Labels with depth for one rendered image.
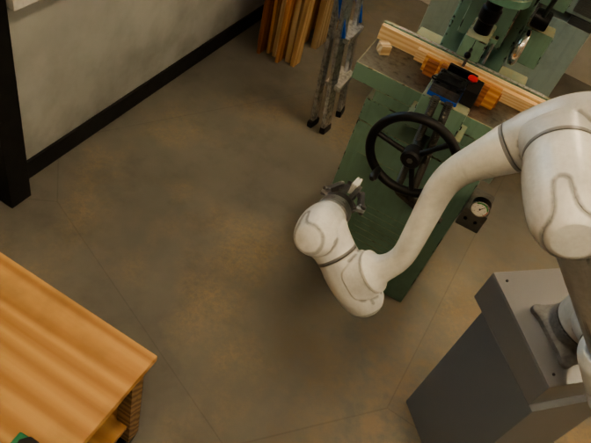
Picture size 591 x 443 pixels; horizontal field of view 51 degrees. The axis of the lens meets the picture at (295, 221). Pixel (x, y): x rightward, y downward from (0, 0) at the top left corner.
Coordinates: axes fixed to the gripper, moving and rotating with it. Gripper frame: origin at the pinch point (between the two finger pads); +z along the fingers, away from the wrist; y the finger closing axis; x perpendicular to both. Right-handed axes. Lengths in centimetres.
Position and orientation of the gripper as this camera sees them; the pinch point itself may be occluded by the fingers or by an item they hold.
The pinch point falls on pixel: (355, 185)
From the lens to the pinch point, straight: 173.3
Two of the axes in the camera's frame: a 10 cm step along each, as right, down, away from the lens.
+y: -8.7, -4.8, 1.4
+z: 3.4, -3.5, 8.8
